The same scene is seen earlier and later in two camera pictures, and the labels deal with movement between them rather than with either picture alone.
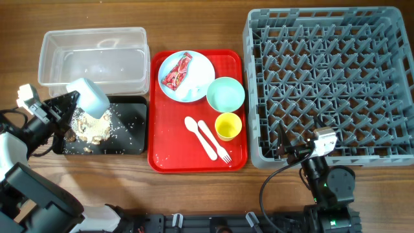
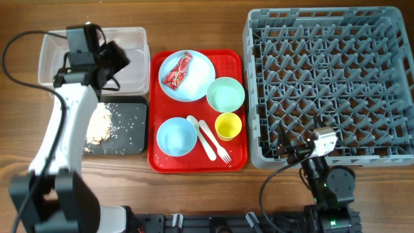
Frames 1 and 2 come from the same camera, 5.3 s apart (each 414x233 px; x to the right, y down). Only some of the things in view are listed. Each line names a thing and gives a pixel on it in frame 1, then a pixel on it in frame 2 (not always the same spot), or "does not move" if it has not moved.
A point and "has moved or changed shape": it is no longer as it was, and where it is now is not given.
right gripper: [298, 151] does not move
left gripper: [65, 116] → [121, 59]
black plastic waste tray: [128, 131] does not move
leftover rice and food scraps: [88, 128] does not move
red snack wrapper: [174, 78] does not move
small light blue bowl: [91, 100] has moved or changed shape
